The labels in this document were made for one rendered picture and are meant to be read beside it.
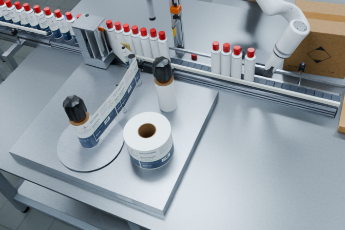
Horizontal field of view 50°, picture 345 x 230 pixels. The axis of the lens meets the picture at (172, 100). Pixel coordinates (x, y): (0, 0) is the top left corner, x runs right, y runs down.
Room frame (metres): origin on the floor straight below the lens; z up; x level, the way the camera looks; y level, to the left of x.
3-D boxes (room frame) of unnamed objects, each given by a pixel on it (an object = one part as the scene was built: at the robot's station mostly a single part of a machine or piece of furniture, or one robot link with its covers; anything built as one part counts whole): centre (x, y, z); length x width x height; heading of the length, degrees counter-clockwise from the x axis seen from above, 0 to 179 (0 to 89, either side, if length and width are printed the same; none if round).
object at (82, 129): (1.02, 0.40, 1.04); 0.09 x 0.09 x 0.29
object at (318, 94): (1.45, -0.05, 0.86); 1.65 x 0.08 x 0.04; 60
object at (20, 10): (1.95, 0.82, 0.98); 0.05 x 0.05 x 0.20
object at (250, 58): (1.25, -0.39, 0.98); 0.05 x 0.05 x 0.20
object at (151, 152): (0.93, 0.12, 0.95); 0.20 x 0.20 x 0.14
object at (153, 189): (1.13, 0.28, 0.86); 0.80 x 0.67 x 0.05; 60
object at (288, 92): (1.27, -0.28, 0.91); 1.07 x 0.01 x 0.02; 60
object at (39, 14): (1.88, 0.69, 0.98); 0.05 x 0.05 x 0.20
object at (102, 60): (1.58, 0.36, 1.01); 0.14 x 0.13 x 0.26; 60
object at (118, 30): (1.61, 0.22, 0.98); 0.05 x 0.05 x 0.20
